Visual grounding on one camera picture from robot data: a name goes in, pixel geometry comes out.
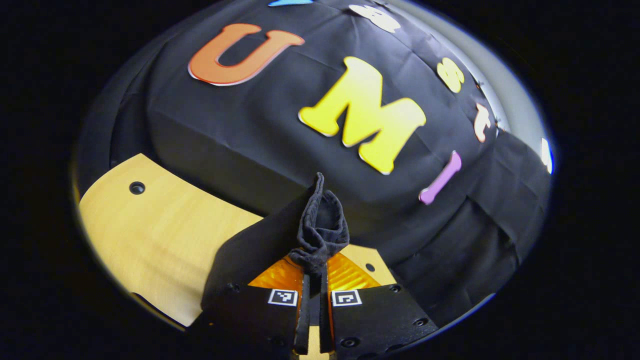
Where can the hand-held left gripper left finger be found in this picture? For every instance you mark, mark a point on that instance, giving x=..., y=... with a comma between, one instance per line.
x=302, y=325

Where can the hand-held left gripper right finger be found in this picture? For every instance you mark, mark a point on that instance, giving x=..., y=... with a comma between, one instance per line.
x=325, y=325

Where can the black jeans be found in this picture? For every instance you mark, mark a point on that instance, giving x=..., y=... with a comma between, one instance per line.
x=320, y=225

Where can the black backdrop cloth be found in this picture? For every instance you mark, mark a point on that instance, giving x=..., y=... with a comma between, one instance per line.
x=250, y=125

